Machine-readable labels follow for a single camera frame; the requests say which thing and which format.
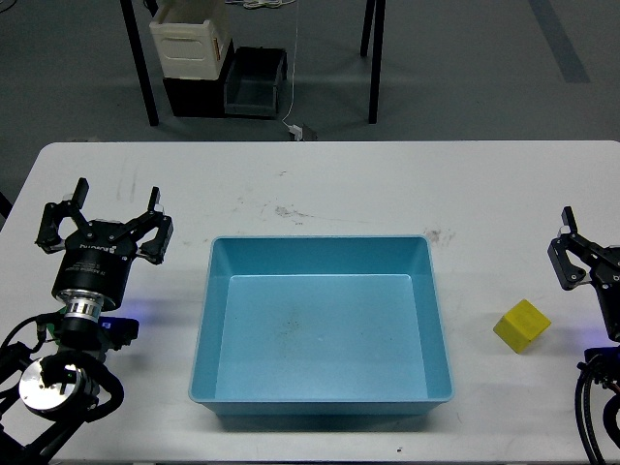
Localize black table leg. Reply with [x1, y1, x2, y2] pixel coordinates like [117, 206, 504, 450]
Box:
[119, 0, 159, 127]
[368, 0, 387, 124]
[359, 0, 376, 57]

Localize cream plastic container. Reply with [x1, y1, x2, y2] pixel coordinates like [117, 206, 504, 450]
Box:
[149, 0, 232, 80]

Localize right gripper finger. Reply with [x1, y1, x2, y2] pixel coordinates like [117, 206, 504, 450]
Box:
[547, 206, 606, 291]

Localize white power adapter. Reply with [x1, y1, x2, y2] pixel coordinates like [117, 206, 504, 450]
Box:
[287, 124, 303, 141]

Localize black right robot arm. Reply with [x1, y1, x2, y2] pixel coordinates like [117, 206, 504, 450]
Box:
[547, 206, 619, 464]

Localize black table leg right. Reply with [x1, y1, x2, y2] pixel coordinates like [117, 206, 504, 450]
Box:
[368, 0, 387, 124]

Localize black table leg left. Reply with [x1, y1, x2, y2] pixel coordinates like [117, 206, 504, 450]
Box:
[119, 0, 159, 127]

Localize white cable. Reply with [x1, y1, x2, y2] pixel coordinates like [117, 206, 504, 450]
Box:
[281, 0, 299, 128]

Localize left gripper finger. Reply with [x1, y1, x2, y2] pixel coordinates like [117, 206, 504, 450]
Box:
[35, 177, 90, 254]
[108, 186, 173, 265]

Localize yellow block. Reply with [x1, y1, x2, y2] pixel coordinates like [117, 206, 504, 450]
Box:
[493, 299, 551, 354]

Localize blue plastic box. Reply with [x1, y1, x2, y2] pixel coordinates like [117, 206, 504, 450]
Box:
[189, 235, 453, 416]

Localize dark grey bin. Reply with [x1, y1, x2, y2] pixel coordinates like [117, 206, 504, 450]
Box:
[224, 46, 288, 119]

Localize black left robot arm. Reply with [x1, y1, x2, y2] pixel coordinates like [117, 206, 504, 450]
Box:
[1, 178, 173, 464]

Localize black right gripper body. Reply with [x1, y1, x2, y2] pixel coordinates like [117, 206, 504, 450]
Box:
[590, 247, 619, 342]

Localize black crate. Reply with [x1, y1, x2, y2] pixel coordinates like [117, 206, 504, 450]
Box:
[163, 43, 234, 118]

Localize black table leg far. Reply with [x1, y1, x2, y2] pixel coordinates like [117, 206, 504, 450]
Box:
[359, 0, 376, 57]

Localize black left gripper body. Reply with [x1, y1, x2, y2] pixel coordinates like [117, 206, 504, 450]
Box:
[51, 220, 138, 311]

